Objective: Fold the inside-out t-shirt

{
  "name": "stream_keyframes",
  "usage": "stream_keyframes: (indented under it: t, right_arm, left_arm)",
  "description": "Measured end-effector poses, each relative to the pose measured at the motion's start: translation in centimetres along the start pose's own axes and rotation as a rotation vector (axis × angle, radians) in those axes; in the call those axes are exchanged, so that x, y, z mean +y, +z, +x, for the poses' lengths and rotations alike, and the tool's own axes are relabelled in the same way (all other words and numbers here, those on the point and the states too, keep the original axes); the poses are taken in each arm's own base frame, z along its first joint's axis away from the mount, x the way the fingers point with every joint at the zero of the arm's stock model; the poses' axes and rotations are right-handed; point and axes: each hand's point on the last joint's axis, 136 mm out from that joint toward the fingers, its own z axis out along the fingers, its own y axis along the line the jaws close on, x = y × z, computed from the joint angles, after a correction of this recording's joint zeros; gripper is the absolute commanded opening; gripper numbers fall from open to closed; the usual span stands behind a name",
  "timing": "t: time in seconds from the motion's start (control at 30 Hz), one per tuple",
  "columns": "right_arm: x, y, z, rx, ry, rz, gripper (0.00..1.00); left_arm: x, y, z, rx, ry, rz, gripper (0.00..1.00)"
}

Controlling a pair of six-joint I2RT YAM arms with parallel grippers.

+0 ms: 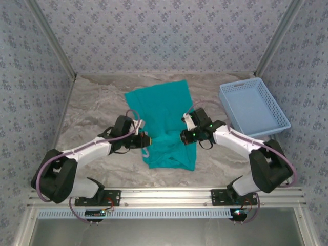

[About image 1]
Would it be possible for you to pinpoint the small circuit board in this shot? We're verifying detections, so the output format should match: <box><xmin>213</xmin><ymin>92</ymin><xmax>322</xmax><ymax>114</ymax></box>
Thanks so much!
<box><xmin>85</xmin><ymin>209</ymin><xmax>106</xmax><ymax>219</ymax></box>
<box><xmin>230</xmin><ymin>209</ymin><xmax>249</xmax><ymax>221</ymax></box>

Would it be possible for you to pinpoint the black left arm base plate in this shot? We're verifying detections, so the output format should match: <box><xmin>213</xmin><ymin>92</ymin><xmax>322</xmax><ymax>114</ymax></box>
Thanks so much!
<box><xmin>74</xmin><ymin>189</ymin><xmax>121</xmax><ymax>207</ymax></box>

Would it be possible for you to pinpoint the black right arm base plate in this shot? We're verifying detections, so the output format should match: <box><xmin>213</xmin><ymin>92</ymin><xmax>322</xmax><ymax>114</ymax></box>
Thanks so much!
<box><xmin>210</xmin><ymin>189</ymin><xmax>258</xmax><ymax>206</ymax></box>

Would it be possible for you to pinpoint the aluminium mounting rail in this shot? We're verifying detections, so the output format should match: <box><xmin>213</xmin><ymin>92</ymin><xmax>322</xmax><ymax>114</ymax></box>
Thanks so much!
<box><xmin>28</xmin><ymin>186</ymin><xmax>307</xmax><ymax>208</ymax></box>

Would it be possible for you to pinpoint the blue perforated plastic basket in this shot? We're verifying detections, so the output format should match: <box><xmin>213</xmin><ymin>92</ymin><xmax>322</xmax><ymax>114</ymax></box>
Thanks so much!
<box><xmin>218</xmin><ymin>78</ymin><xmax>292</xmax><ymax>140</ymax></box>

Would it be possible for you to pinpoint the slotted pale blue cable duct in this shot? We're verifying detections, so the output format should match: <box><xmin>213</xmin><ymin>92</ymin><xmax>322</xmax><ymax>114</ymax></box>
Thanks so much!
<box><xmin>37</xmin><ymin>209</ymin><xmax>234</xmax><ymax>220</ymax></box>

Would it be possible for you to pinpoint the teal t-shirt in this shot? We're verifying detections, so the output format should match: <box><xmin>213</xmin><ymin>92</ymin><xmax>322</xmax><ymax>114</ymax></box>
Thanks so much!
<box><xmin>124</xmin><ymin>79</ymin><xmax>197</xmax><ymax>172</ymax></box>

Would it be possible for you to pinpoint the aluminium frame post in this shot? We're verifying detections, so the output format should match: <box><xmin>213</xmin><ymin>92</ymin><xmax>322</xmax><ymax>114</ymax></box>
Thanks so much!
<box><xmin>12</xmin><ymin>207</ymin><xmax>36</xmax><ymax>246</ymax></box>
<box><xmin>253</xmin><ymin>0</ymin><xmax>307</xmax><ymax>77</ymax></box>
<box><xmin>24</xmin><ymin>0</ymin><xmax>77</xmax><ymax>79</ymax></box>
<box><xmin>293</xmin><ymin>207</ymin><xmax>317</xmax><ymax>246</ymax></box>

